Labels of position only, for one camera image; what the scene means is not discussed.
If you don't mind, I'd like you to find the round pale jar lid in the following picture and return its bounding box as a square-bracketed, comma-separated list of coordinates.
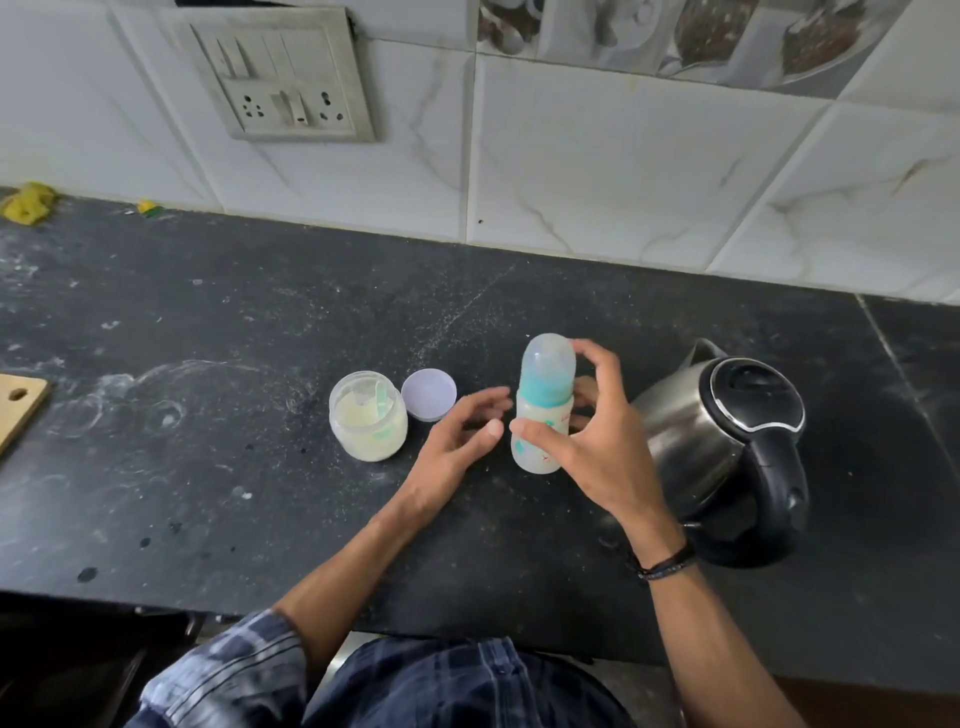
[400, 368, 458, 423]

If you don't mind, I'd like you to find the stainless steel electric kettle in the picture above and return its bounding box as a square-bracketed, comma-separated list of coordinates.
[628, 337, 811, 570]

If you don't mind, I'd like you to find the wooden cutting board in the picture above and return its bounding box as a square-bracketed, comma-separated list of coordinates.
[0, 372, 53, 457]

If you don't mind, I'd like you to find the black wrist bracelet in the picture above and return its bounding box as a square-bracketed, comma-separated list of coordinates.
[628, 540, 699, 585]

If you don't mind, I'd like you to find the yellow cloth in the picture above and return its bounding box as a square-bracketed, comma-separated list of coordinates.
[0, 181, 60, 228]

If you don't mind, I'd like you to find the clear jar of milk powder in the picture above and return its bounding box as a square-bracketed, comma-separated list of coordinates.
[328, 370, 410, 463]

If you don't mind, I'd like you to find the person's right forearm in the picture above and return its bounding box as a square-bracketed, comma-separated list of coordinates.
[624, 517, 810, 728]

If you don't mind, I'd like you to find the white wall switch socket panel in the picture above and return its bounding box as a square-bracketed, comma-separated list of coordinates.
[159, 6, 377, 144]

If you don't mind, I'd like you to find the person's right hand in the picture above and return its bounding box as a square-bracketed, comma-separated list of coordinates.
[509, 339, 678, 537]

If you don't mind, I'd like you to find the person's left forearm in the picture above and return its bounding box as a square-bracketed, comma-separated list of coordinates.
[271, 496, 444, 680]

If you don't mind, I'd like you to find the blue plaid shirt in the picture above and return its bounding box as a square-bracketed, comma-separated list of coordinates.
[123, 608, 640, 728]

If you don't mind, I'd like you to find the person's left hand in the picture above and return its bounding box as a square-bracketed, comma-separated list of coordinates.
[395, 386, 516, 524]

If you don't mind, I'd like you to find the baby bottle with teal collar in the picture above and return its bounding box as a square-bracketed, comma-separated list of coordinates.
[510, 333, 578, 476]

